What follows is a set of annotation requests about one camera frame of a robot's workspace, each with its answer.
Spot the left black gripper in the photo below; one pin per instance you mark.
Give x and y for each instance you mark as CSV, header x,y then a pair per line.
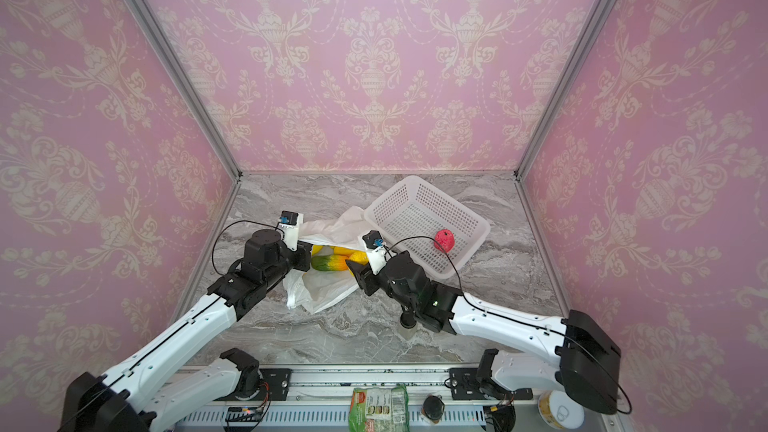
x,y
304,252

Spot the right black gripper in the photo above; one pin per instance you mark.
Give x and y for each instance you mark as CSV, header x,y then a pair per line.
x,y
365,274

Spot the white plastic bag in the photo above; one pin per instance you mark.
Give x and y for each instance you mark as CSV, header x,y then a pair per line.
x,y
334,243

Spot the white perforated plastic basket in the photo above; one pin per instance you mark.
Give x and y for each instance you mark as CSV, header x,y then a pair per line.
x,y
411,212

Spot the pink red fruit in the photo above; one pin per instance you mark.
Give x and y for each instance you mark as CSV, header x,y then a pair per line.
x,y
444,240

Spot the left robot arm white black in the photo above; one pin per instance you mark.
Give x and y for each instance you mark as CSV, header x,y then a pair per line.
x,y
89,405

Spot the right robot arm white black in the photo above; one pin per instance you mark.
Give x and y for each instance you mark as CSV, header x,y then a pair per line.
x,y
584,359

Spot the green orange mango fruit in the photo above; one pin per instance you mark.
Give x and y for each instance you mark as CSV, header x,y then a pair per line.
x,y
329,263

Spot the yellow starfruit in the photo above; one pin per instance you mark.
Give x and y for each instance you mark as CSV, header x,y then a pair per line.
x,y
356,256

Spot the small black-lidded jar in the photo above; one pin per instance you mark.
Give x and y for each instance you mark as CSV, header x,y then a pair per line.
x,y
407,325

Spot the green snack package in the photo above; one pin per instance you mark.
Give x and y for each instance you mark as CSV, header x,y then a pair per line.
x,y
379,409

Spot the black round lid object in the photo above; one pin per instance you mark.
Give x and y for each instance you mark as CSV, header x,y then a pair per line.
x,y
433,409

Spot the tin can white lid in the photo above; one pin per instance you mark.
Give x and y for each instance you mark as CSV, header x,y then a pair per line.
x,y
559,411

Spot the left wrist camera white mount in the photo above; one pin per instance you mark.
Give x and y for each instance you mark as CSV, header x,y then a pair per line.
x,y
289,224

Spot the aluminium frame rail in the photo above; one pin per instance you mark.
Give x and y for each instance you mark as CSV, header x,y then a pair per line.
x,y
372,375

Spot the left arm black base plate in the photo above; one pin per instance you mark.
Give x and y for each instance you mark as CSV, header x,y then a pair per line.
x,y
271,384

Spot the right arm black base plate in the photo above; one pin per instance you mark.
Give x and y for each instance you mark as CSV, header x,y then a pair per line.
x,y
470,384

